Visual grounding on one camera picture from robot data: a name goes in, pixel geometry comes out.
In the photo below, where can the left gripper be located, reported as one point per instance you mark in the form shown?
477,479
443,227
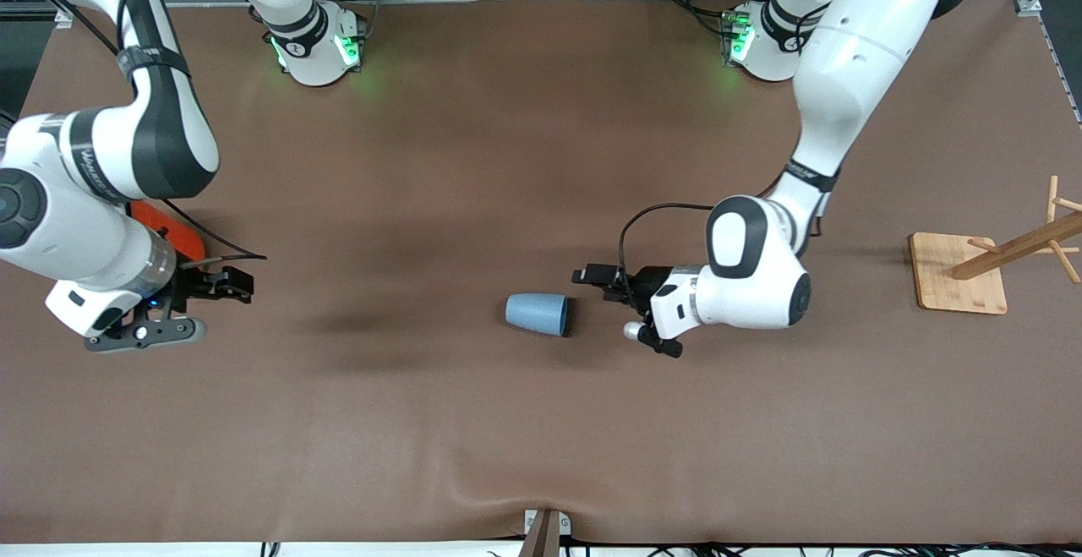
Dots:
653,281

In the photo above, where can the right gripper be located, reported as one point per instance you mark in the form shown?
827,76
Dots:
197,286

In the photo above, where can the light blue cup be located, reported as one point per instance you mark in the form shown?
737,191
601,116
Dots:
537,313

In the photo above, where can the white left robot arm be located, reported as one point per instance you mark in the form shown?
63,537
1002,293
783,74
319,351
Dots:
854,75

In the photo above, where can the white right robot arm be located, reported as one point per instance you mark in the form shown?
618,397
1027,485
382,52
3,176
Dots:
76,202

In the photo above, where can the orange can with grey lid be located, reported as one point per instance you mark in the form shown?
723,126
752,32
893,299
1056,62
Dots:
182,232

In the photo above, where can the brown table mat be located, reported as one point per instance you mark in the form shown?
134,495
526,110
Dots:
473,422

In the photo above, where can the brown flat bar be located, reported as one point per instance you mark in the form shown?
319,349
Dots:
541,540

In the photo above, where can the wooden mug tree rack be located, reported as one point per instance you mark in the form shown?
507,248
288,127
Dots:
959,274

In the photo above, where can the grey metal bracket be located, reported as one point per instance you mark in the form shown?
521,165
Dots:
565,523

